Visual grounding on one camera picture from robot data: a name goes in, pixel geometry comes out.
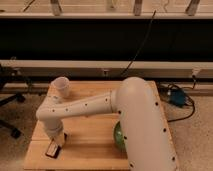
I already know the black rectangular eraser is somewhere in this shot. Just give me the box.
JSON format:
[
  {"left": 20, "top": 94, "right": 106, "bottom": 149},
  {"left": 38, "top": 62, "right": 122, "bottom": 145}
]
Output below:
[{"left": 45, "top": 138, "right": 64, "bottom": 159}]

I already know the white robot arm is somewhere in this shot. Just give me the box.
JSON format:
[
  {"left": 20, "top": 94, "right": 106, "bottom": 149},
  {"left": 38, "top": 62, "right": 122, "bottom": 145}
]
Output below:
[{"left": 36, "top": 77, "right": 180, "bottom": 171}]

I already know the black office chair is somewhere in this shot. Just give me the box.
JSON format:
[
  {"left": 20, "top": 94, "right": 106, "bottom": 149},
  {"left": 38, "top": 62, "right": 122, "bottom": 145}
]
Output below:
[{"left": 0, "top": 64, "right": 25, "bottom": 139}]

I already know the white paper cup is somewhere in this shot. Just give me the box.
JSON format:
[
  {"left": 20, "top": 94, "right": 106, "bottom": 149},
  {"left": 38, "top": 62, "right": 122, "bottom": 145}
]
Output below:
[{"left": 51, "top": 77, "right": 70, "bottom": 98}]

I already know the green bowl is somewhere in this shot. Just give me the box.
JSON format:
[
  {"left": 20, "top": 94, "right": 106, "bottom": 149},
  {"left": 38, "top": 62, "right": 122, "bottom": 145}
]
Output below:
[{"left": 113, "top": 122, "right": 126, "bottom": 151}]

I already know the blue box on floor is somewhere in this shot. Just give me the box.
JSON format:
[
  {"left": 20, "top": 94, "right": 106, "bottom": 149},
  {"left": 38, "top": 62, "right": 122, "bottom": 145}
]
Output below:
[{"left": 169, "top": 90, "right": 186, "bottom": 107}]

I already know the black hanging cable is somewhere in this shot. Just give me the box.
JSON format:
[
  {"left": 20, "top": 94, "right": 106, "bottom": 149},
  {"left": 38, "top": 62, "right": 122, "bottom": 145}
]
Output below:
[{"left": 119, "top": 9, "right": 157, "bottom": 77}]

